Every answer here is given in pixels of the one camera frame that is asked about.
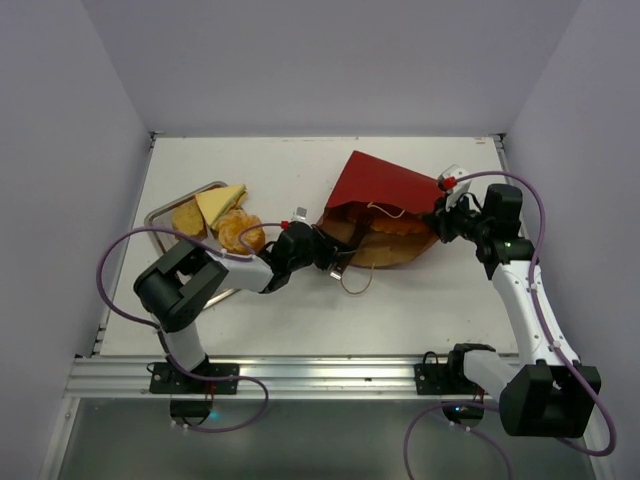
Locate metal tongs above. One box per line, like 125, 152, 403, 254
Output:
329, 214, 373, 281

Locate orange fake pastry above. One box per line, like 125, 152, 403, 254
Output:
370, 215, 428, 236

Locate red brown paper bag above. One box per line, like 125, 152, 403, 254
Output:
318, 151, 444, 270

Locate sugared round fake bun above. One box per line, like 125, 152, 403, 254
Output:
217, 209, 266, 255

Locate fake triangle sandwich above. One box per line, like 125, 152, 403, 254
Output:
195, 184, 247, 230

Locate fake bread slice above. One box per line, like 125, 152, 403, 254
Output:
171, 200, 207, 240

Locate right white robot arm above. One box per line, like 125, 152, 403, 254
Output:
425, 184, 601, 439

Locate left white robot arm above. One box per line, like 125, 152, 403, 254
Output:
133, 221, 355, 384

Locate stainless steel tray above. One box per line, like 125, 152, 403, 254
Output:
143, 181, 241, 309

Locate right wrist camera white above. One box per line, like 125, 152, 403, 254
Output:
437, 164, 471, 211

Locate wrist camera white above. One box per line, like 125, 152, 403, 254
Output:
280, 207, 307, 229
437, 164, 471, 211

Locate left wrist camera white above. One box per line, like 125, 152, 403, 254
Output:
280, 207, 307, 229

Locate aluminium mounting rail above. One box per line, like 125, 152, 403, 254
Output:
59, 353, 594, 401

